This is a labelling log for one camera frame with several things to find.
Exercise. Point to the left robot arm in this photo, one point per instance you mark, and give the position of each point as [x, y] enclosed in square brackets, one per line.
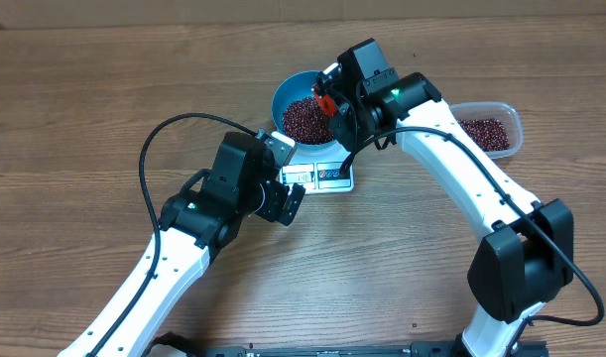
[194, 226]

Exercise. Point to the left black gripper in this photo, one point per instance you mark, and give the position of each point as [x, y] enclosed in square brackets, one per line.
[271, 208]

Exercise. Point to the white digital kitchen scale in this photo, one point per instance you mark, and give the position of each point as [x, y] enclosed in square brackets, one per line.
[318, 169]

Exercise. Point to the blue metal bowl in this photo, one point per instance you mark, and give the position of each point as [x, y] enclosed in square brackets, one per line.
[296, 87]

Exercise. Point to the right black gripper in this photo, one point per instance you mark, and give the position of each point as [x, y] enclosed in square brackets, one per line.
[346, 132]

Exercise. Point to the clear plastic container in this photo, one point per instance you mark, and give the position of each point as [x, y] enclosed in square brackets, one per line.
[502, 112]

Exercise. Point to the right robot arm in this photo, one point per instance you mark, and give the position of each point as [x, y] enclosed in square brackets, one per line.
[525, 252]

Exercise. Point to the orange measuring scoop blue handle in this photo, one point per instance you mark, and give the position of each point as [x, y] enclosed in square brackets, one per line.
[324, 101]

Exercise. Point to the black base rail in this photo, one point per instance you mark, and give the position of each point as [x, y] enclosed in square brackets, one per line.
[171, 344]

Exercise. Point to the red beans in bowl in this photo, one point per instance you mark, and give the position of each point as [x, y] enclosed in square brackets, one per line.
[306, 123]

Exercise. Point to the red beans in container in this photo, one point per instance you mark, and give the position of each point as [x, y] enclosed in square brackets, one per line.
[489, 134]

